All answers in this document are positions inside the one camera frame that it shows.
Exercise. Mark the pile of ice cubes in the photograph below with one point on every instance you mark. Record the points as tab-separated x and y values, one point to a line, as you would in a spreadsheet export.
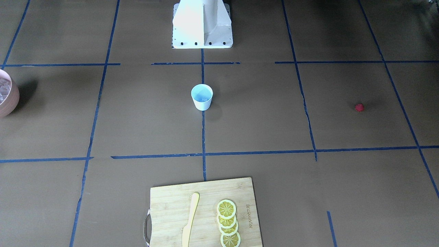
5	88

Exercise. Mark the lemon slice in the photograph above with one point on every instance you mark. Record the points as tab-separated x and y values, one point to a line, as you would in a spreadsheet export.
229	231
226	209
226	223
230	240

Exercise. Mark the lemon slice bottom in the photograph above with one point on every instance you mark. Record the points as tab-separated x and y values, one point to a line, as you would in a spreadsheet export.
230	240

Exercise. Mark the lemon slice top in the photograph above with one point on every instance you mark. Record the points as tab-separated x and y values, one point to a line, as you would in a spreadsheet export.
226	209

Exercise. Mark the yellow plastic knife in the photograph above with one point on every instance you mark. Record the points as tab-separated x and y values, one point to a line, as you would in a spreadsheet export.
186	231

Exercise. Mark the light blue plastic cup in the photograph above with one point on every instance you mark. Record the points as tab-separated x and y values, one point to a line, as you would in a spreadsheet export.
197	91

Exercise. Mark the red strawberry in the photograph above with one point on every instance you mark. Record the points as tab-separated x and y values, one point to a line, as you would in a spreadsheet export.
359	107

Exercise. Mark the bamboo cutting board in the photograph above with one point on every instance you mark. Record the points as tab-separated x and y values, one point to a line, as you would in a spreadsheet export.
169	210

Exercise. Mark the pink bowl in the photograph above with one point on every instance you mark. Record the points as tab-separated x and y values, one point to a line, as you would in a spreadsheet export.
12	100

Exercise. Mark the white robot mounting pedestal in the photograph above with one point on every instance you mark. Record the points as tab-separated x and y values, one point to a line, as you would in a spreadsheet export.
202	24

